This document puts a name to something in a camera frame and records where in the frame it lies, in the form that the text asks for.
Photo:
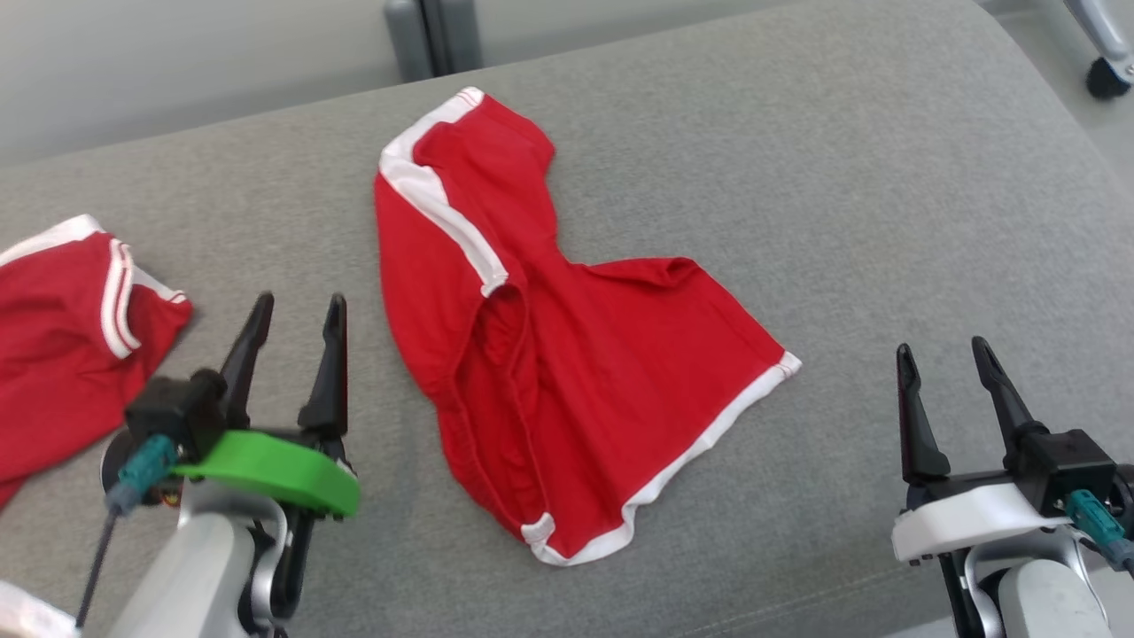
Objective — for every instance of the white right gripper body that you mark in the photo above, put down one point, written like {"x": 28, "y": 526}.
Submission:
{"x": 957, "y": 523}

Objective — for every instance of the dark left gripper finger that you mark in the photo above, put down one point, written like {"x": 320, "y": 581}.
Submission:
{"x": 248, "y": 363}
{"x": 330, "y": 390}

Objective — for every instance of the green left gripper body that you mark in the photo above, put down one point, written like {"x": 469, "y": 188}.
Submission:
{"x": 266, "y": 470}

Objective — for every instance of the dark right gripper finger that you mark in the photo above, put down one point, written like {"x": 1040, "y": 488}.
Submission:
{"x": 917, "y": 443}
{"x": 1001, "y": 399}

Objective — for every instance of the red jersey with white trim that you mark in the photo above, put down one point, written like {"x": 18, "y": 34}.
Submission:
{"x": 53, "y": 354}

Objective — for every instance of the red shorts with white trim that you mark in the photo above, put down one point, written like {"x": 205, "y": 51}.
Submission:
{"x": 602, "y": 372}

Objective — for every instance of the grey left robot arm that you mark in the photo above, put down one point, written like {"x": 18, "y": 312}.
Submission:
{"x": 195, "y": 567}

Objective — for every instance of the grey fabric sofa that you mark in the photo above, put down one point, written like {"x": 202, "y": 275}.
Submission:
{"x": 797, "y": 221}

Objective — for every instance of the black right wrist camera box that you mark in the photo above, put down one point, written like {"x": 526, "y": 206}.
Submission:
{"x": 1067, "y": 470}

